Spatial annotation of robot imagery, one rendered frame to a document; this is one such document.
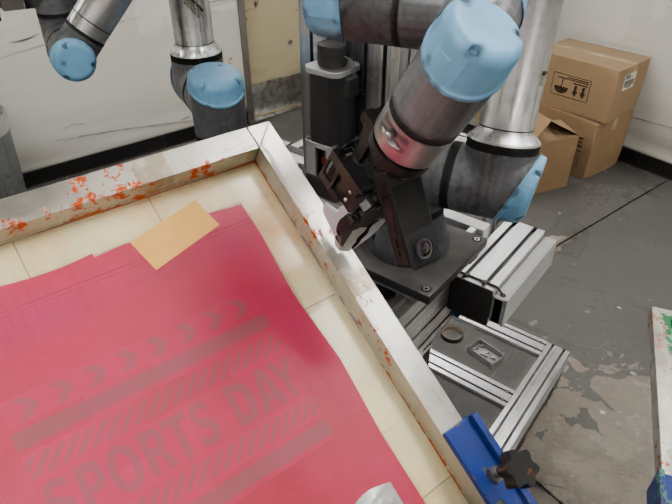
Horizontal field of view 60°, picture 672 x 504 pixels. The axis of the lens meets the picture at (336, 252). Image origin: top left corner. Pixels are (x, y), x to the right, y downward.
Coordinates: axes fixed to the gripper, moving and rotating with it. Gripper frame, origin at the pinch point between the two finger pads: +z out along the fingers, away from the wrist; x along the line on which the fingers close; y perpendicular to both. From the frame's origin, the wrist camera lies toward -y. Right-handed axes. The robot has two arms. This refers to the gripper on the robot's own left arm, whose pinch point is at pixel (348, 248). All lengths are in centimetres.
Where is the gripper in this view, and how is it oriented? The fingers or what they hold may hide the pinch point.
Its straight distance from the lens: 75.4
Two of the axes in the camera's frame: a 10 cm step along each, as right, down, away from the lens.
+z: -3.3, 4.5, 8.3
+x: -7.9, 3.6, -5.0
